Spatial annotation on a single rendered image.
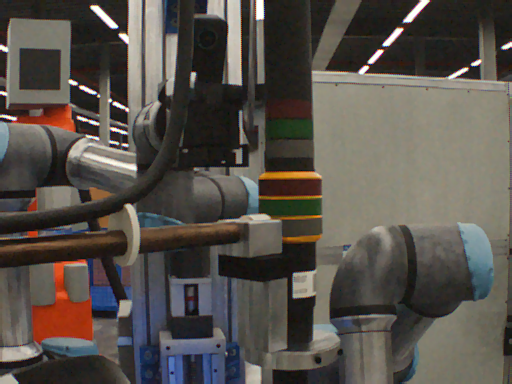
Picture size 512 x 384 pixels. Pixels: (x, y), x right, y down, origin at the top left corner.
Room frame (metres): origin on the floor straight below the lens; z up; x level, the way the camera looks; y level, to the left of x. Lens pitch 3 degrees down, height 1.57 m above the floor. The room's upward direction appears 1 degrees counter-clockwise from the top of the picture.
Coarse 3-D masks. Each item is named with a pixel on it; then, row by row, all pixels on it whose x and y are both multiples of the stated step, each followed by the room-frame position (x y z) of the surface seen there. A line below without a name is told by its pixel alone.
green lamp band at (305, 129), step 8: (280, 120) 0.39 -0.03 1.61; (288, 120) 0.39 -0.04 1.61; (296, 120) 0.39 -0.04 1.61; (272, 128) 0.39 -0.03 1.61; (280, 128) 0.39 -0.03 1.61; (288, 128) 0.39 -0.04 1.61; (296, 128) 0.39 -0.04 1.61; (304, 128) 0.39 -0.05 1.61; (312, 128) 0.40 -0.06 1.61; (272, 136) 0.39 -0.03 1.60; (280, 136) 0.39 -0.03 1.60; (288, 136) 0.39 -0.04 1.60; (296, 136) 0.39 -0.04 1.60; (304, 136) 0.39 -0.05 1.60; (312, 136) 0.39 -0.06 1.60
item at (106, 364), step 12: (60, 360) 0.46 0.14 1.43; (72, 360) 0.47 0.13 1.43; (84, 360) 0.48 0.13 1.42; (96, 360) 0.49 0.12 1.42; (108, 360) 0.50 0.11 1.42; (12, 372) 0.42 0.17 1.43; (24, 372) 0.42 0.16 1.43; (36, 372) 0.43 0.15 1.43; (48, 372) 0.44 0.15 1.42; (60, 372) 0.44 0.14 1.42; (72, 372) 0.45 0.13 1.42; (84, 372) 0.46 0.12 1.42; (96, 372) 0.47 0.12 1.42; (108, 372) 0.48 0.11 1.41; (120, 372) 0.49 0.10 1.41
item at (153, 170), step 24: (192, 0) 0.34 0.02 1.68; (192, 24) 0.34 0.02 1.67; (192, 48) 0.34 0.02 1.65; (168, 120) 0.33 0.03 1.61; (168, 144) 0.33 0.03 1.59; (168, 168) 0.33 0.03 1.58; (120, 192) 0.31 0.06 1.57; (144, 192) 0.31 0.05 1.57; (0, 216) 0.26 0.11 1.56; (24, 216) 0.27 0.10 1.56; (48, 216) 0.27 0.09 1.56; (72, 216) 0.28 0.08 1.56; (96, 216) 0.29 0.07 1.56; (120, 216) 0.31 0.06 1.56; (120, 264) 0.31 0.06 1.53
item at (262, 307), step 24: (240, 240) 0.36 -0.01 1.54; (264, 240) 0.36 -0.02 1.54; (240, 264) 0.37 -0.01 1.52; (264, 264) 0.36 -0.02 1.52; (288, 264) 0.37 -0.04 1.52; (240, 288) 0.38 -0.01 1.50; (264, 288) 0.37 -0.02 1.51; (240, 312) 0.38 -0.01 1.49; (264, 312) 0.37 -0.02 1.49; (240, 336) 0.38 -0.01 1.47; (264, 336) 0.37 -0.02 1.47; (336, 336) 0.41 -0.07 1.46; (264, 360) 0.37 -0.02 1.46; (288, 360) 0.37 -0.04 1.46; (312, 360) 0.37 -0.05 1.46
